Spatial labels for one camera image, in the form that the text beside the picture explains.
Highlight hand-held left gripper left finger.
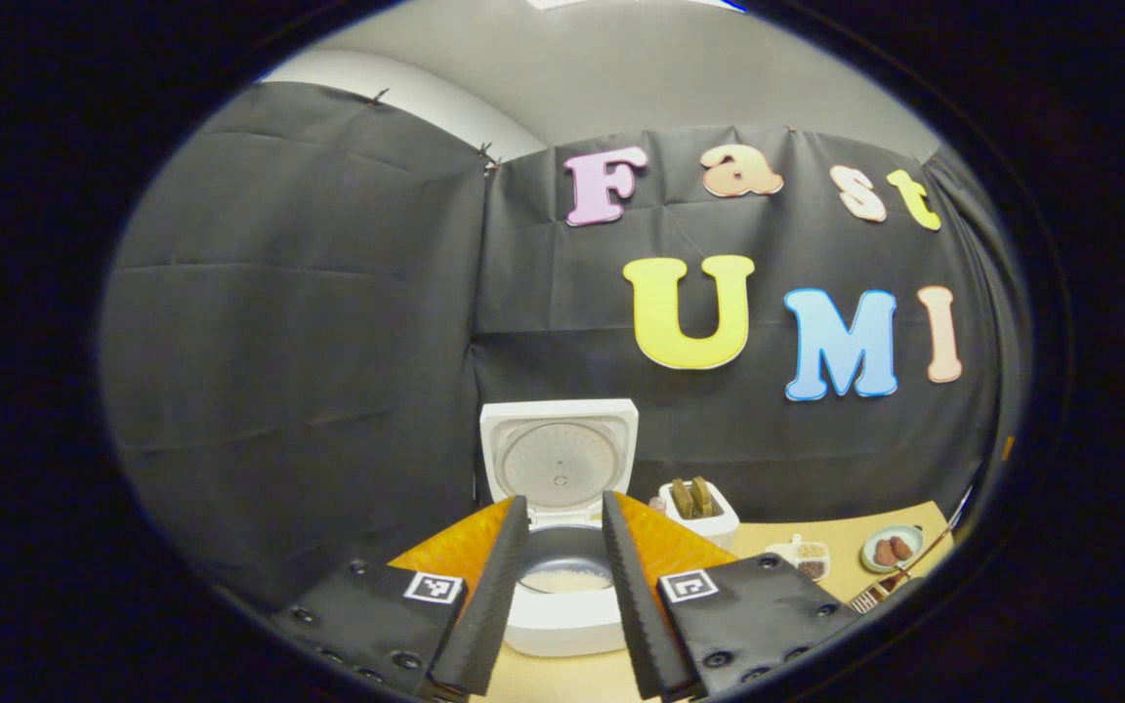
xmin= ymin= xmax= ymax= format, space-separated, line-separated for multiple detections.
xmin=274 ymin=495 xmax=530 ymax=699

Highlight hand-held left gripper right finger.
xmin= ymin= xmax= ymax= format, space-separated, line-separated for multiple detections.
xmin=602 ymin=491 xmax=861 ymax=702

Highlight white rice cooker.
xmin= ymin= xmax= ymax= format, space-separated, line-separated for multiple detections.
xmin=479 ymin=398 xmax=640 ymax=658

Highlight brown wooden spoon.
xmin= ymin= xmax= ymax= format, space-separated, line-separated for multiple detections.
xmin=880 ymin=527 xmax=956 ymax=599

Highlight white toaster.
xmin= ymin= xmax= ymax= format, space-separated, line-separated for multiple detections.
xmin=658 ymin=476 xmax=740 ymax=551

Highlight white divided bean dish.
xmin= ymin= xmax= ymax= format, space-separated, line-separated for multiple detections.
xmin=768 ymin=534 xmax=830 ymax=583

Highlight pale green plate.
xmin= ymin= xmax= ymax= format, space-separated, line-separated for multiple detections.
xmin=859 ymin=524 xmax=925 ymax=574

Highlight black backdrop cloth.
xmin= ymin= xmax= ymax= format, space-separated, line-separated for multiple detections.
xmin=99 ymin=81 xmax=1027 ymax=611

